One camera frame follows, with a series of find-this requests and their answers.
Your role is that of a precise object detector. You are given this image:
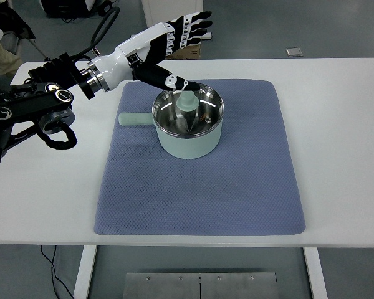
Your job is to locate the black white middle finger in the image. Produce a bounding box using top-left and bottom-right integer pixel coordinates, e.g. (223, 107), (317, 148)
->
(168, 29), (208, 40)

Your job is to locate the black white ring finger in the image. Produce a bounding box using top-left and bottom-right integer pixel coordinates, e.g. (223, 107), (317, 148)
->
(170, 21), (213, 31)

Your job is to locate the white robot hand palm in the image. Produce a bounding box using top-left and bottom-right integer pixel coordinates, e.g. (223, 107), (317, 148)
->
(88, 22), (175, 92)

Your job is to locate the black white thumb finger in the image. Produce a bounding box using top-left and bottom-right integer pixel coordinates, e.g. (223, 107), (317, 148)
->
(133, 64), (200, 92)

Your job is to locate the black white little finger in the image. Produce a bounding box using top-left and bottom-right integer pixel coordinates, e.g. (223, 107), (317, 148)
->
(168, 11), (212, 27)

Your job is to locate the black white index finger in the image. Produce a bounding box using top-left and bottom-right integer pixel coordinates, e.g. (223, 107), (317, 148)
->
(166, 37), (202, 55)

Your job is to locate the mint green pot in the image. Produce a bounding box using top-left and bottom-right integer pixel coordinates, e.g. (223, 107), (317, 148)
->
(118, 83), (224, 159)

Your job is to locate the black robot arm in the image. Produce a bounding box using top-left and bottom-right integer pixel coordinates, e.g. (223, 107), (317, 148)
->
(0, 11), (212, 162)

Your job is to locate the brown cardboard box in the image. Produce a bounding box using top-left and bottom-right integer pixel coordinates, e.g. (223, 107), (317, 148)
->
(166, 45), (201, 60)

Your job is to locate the small black box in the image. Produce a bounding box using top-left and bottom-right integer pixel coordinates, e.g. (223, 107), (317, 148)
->
(97, 1), (113, 17)

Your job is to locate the black white device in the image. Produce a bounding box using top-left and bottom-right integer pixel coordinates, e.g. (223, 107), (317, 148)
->
(39, 0), (96, 18)

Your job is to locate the person in beige trousers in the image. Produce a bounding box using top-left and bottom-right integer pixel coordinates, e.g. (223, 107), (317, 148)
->
(0, 1), (35, 77)

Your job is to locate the grey floor cover plate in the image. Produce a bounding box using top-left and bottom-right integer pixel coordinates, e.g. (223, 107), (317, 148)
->
(285, 47), (304, 57)

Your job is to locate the blue textured mat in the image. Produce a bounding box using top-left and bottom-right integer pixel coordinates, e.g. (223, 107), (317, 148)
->
(94, 79), (305, 236)

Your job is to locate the white table leg left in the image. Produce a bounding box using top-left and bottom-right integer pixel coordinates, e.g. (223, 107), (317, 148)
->
(73, 245), (98, 299)

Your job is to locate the white table leg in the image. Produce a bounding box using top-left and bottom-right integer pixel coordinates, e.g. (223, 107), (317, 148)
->
(73, 245), (98, 299)
(303, 247), (328, 299)

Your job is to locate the metal floor plate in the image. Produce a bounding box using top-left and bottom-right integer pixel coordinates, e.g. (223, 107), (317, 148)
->
(123, 272), (279, 298)

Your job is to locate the white table leg right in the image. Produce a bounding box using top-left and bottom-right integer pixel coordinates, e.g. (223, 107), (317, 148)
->
(303, 247), (328, 299)

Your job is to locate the white table pedestal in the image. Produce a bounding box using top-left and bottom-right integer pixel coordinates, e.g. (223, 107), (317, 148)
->
(139, 0), (204, 40)

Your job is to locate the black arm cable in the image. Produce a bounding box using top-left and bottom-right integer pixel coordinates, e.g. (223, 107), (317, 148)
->
(39, 6), (121, 150)

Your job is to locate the black floor cable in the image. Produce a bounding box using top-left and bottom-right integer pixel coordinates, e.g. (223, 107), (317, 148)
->
(39, 244), (75, 299)

